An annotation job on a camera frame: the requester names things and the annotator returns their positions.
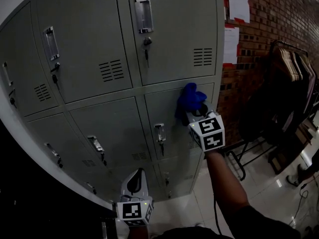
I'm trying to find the dark hanging clothes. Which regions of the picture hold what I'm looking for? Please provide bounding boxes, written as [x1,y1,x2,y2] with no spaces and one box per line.
[239,56,318,146]

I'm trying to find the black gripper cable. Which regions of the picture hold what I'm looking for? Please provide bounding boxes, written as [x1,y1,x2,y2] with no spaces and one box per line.
[213,193,222,235]

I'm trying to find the grey metal locker cabinet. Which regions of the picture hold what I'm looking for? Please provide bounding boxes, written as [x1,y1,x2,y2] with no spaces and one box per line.
[0,0,225,204]

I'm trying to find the person's black shirt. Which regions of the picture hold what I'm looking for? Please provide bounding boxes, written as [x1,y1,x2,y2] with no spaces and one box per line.
[149,204,302,239]

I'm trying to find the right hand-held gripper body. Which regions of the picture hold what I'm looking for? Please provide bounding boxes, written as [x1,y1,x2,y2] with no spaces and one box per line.
[187,112,226,153]

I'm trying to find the brown box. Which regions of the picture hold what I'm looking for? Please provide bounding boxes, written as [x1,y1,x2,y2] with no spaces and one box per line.
[268,154,287,175]

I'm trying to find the chrome locker handles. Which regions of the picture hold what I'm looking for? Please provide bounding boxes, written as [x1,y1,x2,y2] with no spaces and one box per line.
[1,0,172,199]

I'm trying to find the grey metal locker door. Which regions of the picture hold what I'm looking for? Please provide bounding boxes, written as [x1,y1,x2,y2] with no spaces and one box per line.
[144,83,215,161]

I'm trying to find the locker locks with keys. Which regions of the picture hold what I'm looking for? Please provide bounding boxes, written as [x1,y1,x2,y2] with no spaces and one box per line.
[8,36,170,199]

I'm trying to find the white paper sheet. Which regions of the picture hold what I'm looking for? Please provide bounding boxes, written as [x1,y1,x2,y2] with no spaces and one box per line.
[228,0,251,24]
[223,26,240,64]

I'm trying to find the black metal clothes rack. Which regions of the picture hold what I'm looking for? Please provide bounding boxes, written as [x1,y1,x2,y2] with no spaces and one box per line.
[225,40,315,182]

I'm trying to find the person's right forearm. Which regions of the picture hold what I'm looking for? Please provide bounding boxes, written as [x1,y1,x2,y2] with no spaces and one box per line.
[203,148,251,224]

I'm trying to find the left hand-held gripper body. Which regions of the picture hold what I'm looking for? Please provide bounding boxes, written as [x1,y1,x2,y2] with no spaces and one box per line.
[116,194,155,227]

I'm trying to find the person's left forearm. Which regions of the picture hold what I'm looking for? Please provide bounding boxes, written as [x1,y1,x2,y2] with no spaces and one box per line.
[128,224,150,239]

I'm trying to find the row of wooden hangers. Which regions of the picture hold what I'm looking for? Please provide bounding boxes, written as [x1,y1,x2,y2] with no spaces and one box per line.
[274,47,304,83]

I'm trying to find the blue cloth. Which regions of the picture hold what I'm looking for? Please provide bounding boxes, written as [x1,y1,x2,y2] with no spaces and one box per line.
[174,82,208,127]

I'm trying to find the black floor cable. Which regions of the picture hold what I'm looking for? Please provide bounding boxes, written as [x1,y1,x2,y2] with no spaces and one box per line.
[289,182,311,225]

